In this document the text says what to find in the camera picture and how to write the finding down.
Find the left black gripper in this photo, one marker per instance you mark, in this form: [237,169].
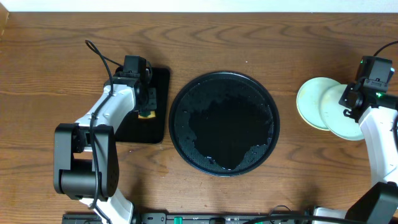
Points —
[150,101]

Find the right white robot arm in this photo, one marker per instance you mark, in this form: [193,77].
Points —
[378,125]

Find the rectangular black tray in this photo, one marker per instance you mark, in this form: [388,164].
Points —
[148,130]

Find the round black tray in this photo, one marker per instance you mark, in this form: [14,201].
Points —
[224,123]

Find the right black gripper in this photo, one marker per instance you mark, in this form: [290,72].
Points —
[349,88]

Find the yellow plate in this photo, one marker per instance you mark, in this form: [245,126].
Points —
[311,116]

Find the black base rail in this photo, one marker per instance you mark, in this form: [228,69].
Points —
[161,218]

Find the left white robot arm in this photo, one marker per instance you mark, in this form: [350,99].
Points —
[86,165]

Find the light blue plate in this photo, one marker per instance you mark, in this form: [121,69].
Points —
[331,113]
[311,91]

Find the green yellow sponge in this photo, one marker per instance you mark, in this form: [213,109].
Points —
[146,114]

